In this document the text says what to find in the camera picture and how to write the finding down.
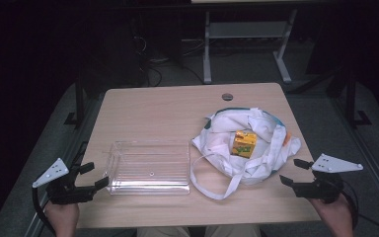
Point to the person's right hand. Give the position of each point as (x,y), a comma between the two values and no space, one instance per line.
(334,215)

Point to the black metal stand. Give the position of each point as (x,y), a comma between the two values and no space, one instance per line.
(352,105)
(79,105)

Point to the yellow juice carton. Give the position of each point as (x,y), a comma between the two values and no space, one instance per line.
(244,144)

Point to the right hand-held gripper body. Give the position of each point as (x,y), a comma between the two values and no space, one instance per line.
(322,187)

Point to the clear plastic tray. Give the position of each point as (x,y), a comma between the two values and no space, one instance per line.
(149,169)

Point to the person's left leg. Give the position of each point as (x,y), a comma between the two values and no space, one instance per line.
(164,232)

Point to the person's left hand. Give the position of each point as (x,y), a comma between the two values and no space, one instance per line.
(62,217)

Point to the white metal table frame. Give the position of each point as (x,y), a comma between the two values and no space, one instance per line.
(246,30)

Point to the white tote bag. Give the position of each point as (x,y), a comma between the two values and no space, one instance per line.
(223,164)

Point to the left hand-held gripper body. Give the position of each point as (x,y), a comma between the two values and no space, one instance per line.
(64,192)

